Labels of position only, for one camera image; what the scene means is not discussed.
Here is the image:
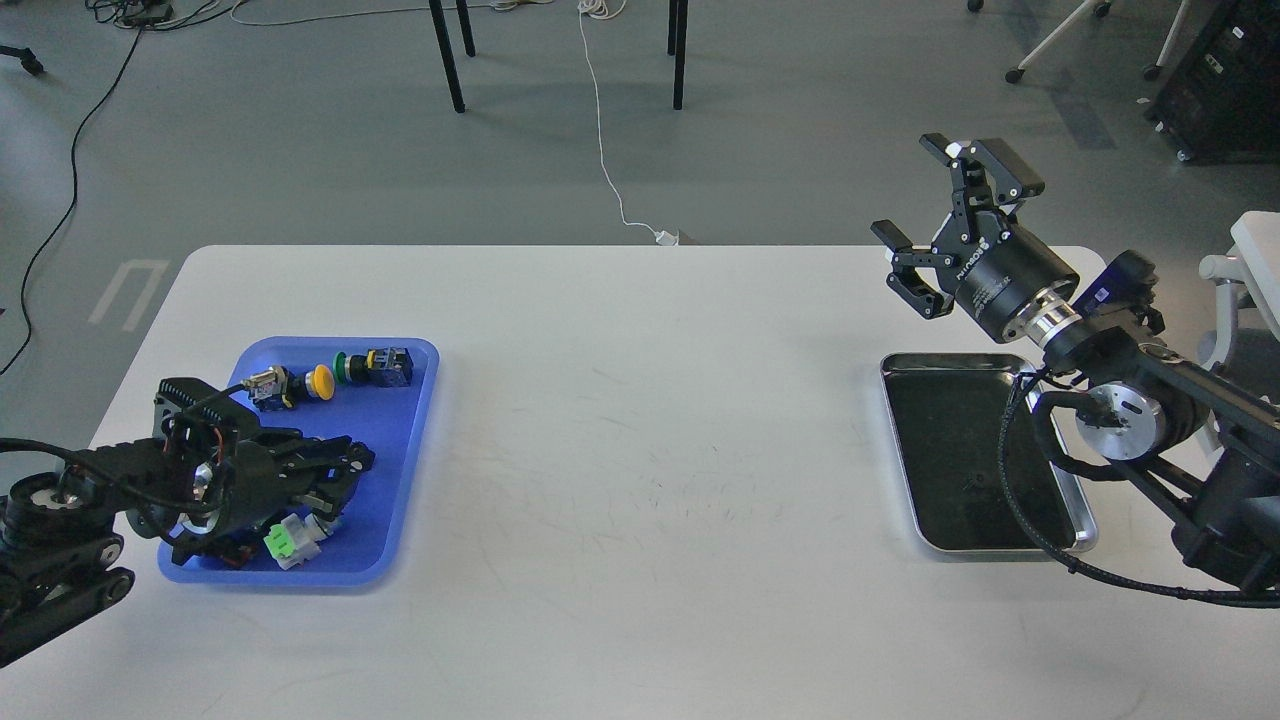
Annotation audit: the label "white cable on floor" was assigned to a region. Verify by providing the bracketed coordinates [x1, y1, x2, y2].
[577, 0, 681, 247]

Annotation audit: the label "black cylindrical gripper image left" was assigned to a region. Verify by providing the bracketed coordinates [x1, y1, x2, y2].
[170, 430, 376, 566]

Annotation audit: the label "black chair legs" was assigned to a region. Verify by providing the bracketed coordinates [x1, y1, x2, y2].
[428, 0, 691, 114]

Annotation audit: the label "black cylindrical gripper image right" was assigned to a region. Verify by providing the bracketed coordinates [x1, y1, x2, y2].
[870, 133, 1080, 343]

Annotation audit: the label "black equipment case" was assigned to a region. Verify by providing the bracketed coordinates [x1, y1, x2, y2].
[1144, 1, 1279, 165]

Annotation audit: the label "black switch with red tab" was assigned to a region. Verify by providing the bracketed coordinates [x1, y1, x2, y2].
[191, 536, 260, 570]

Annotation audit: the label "silver metal tray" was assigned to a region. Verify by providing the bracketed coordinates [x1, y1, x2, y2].
[879, 352, 1098, 561]

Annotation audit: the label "green push button switch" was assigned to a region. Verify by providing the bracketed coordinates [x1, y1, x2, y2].
[332, 346, 413, 388]

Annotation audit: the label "yellow push button switch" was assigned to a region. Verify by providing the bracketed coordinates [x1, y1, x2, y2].
[241, 365, 337, 413]

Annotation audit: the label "blue plastic tray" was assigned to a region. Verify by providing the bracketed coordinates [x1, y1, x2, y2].
[131, 336, 439, 588]

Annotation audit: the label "silver button with green block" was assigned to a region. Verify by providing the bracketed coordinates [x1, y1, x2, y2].
[262, 512, 343, 570]

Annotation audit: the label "white rolling stand base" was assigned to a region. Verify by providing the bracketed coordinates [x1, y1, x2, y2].
[966, 0, 1196, 85]

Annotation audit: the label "black cable on floor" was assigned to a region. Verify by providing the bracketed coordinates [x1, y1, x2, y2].
[0, 0, 236, 379]

